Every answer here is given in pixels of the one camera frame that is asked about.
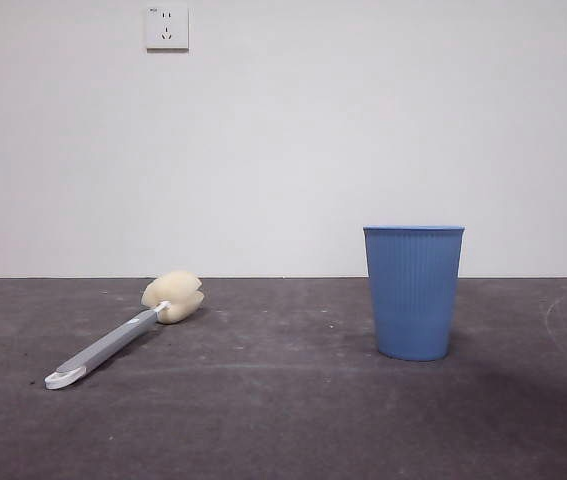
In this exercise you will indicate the white wall socket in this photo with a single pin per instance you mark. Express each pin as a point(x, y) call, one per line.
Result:
point(167, 30)

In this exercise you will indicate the blue ribbed plastic cup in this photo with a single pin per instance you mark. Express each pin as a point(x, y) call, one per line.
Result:
point(413, 300)

